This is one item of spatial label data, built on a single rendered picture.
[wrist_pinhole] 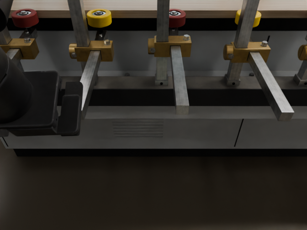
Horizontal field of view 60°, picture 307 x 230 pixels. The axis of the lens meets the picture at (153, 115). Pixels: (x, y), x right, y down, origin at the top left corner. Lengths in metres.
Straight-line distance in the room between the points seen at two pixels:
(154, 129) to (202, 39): 0.54
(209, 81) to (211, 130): 0.51
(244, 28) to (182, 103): 0.35
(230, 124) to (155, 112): 0.51
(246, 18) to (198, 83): 0.26
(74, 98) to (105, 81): 0.66
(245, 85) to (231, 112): 0.15
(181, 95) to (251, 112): 0.52
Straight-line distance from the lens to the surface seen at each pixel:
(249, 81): 1.01
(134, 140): 1.46
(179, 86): 0.67
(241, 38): 0.89
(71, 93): 0.33
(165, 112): 1.05
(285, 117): 0.71
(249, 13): 0.86
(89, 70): 0.79
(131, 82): 0.95
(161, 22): 0.83
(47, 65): 1.23
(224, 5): 1.06
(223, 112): 1.08
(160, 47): 0.85
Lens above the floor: 1.25
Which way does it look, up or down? 42 degrees down
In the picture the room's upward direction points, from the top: straight up
